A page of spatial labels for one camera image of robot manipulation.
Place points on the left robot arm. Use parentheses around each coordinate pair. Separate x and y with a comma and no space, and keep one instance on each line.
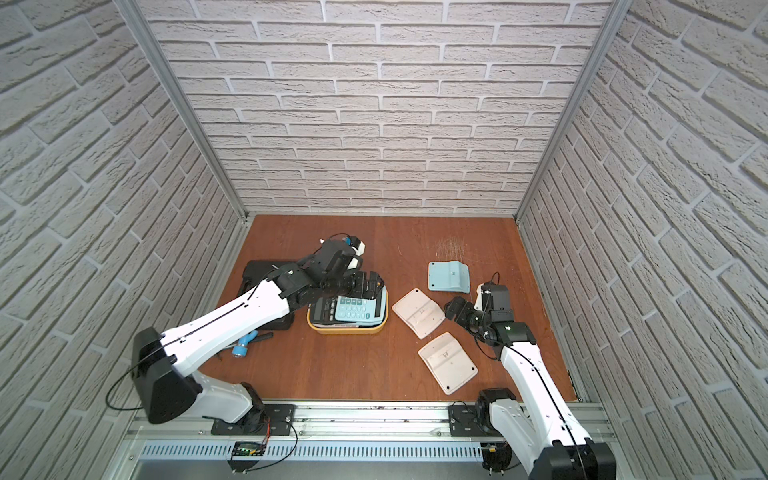
(166,372)

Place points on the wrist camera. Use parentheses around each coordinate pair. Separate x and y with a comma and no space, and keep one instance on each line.
(340,254)
(492,297)

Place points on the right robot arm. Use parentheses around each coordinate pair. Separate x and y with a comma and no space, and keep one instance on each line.
(539,428)

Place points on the controller board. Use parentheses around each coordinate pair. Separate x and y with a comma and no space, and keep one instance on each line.
(496,457)
(248,449)

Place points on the left controller board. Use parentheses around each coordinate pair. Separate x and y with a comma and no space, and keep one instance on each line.
(248,449)

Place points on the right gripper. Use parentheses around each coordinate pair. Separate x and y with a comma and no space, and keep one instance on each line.
(461,318)

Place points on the white calculator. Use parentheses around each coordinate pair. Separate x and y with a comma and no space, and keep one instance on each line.
(449,364)
(419,312)

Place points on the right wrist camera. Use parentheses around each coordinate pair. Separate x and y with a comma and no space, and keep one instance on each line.
(492,297)

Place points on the grey blue calculator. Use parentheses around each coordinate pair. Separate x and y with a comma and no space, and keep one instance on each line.
(361,312)

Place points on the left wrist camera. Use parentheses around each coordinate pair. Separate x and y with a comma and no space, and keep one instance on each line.
(340,254)

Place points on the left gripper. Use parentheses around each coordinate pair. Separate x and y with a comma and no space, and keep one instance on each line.
(351,279)

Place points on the yellow storage box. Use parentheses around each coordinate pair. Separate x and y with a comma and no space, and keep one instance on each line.
(348,328)

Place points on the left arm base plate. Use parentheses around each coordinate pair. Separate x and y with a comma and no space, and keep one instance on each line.
(273,418)

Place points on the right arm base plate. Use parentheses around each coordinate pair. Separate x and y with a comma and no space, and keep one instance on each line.
(464,420)

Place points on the small hammer blue handle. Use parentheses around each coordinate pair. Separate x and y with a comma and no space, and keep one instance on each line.
(240,347)

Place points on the white calculator front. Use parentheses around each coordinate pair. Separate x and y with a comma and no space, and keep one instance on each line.
(449,364)

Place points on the right controller board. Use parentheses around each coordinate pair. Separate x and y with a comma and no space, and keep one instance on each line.
(496,457)

